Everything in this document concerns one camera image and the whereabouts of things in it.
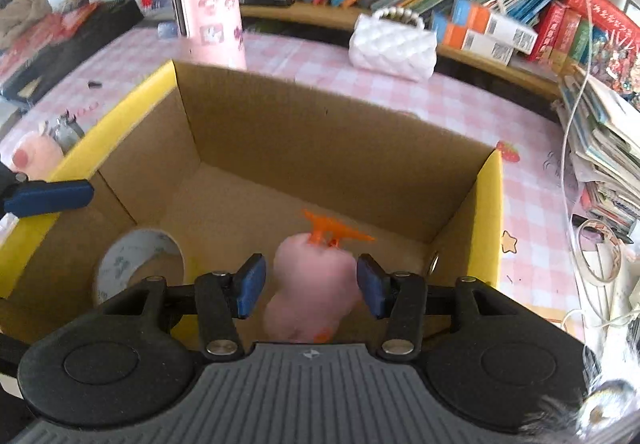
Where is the white quilted pearl handbag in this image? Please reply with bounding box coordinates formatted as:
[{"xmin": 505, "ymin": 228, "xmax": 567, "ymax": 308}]
[{"xmin": 348, "ymin": 8, "xmax": 439, "ymax": 83}]

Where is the pink plush toy orange propeller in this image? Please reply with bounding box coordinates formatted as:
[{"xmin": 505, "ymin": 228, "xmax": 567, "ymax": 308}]
[{"xmin": 262, "ymin": 210, "xmax": 377, "ymax": 344}]

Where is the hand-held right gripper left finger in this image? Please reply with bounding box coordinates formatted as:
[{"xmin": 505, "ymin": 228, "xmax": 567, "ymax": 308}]
[{"xmin": 100, "ymin": 254, "xmax": 267, "ymax": 358}]

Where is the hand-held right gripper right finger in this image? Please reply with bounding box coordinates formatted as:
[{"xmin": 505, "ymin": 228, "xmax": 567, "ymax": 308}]
[{"xmin": 356, "ymin": 254, "xmax": 523, "ymax": 358}]

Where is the pink round toy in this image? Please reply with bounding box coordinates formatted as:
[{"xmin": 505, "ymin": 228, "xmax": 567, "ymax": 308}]
[{"xmin": 11, "ymin": 130, "xmax": 65, "ymax": 179}]

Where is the beige knitted item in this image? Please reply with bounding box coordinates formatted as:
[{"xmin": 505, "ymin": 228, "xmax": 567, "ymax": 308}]
[{"xmin": 0, "ymin": 0, "xmax": 55, "ymax": 50}]

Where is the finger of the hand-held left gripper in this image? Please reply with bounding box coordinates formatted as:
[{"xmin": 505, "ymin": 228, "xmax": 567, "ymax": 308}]
[{"xmin": 0, "ymin": 163, "xmax": 95, "ymax": 219}]

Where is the row of red books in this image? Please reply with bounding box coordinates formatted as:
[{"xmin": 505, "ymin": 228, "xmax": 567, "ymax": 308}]
[{"xmin": 526, "ymin": 0, "xmax": 640, "ymax": 110}]

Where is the stack of magazines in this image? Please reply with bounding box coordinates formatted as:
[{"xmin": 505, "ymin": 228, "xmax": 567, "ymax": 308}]
[{"xmin": 554, "ymin": 66, "xmax": 640, "ymax": 242}]

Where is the grey fur pompom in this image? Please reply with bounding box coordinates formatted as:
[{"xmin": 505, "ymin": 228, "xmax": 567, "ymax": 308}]
[{"xmin": 517, "ymin": 376, "xmax": 640, "ymax": 444}]

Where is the white cable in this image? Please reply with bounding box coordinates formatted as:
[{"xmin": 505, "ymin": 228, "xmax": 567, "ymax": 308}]
[{"xmin": 559, "ymin": 0, "xmax": 640, "ymax": 332}]

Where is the white tape roll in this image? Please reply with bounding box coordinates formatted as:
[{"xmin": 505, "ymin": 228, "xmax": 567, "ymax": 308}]
[{"xmin": 95, "ymin": 229, "xmax": 186, "ymax": 307}]

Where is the yellow cardboard box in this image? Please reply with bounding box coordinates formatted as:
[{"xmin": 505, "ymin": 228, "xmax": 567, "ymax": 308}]
[{"xmin": 0, "ymin": 60, "xmax": 504, "ymax": 350}]

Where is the black bag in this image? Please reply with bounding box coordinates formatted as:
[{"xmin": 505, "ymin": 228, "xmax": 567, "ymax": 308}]
[{"xmin": 0, "ymin": 0, "xmax": 146, "ymax": 100}]

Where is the pink card booklet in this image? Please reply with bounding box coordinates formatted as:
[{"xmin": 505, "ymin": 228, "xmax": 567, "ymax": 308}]
[{"xmin": 177, "ymin": 0, "xmax": 247, "ymax": 70}]

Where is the wooden shelf board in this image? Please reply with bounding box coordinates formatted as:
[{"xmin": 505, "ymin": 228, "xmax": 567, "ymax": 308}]
[{"xmin": 239, "ymin": 1, "xmax": 562, "ymax": 100}]

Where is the orange blue white box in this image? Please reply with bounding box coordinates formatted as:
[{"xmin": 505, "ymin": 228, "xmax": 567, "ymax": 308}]
[
  {"xmin": 431, "ymin": 12, "xmax": 516, "ymax": 67},
  {"xmin": 450, "ymin": 0, "xmax": 539, "ymax": 56}
]

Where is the metal key clip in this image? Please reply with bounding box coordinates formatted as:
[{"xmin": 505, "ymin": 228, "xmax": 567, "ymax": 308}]
[{"xmin": 52, "ymin": 111, "xmax": 84, "ymax": 151}]

